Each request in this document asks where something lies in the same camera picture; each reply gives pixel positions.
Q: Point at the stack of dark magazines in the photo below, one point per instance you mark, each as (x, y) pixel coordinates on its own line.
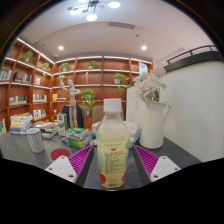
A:
(46, 128)

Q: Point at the green and white box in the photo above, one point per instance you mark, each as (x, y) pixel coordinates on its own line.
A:
(78, 137)

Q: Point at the dark blue chair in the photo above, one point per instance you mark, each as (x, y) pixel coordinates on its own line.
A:
(79, 116)

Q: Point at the recessed ceiling spotlight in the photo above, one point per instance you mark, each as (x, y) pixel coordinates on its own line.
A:
(61, 48)
(144, 47)

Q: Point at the tall white and green carton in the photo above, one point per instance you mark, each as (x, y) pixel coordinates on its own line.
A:
(62, 125)

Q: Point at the flat round red coaster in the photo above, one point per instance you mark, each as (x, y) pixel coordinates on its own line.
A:
(60, 154)

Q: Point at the wooden shelf unit with contents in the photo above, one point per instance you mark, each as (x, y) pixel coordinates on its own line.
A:
(106, 76)

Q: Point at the stack of colourful books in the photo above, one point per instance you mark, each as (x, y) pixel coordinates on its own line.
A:
(20, 123)

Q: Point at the blue-edged tissue pack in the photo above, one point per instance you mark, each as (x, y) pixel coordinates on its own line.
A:
(136, 139)

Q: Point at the ceiling chandelier with round lamps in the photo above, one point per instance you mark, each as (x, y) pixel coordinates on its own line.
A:
(92, 13)

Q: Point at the beige chair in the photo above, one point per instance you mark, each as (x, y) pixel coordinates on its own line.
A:
(97, 115)

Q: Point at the white jug vase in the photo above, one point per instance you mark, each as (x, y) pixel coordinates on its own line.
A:
(153, 128)

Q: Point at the pink and white flower bouquet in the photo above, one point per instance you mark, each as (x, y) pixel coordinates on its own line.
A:
(148, 85)

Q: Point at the clear bottle with yellow drink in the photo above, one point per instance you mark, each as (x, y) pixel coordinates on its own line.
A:
(113, 150)

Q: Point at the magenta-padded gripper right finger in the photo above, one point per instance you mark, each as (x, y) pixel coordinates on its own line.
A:
(165, 166)

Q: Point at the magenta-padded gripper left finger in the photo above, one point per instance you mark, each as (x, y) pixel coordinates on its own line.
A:
(60, 166)

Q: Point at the ceiling air vent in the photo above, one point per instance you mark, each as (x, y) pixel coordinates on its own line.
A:
(122, 25)

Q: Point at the white mug with triangle pattern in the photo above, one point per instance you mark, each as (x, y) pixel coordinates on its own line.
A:
(35, 141)

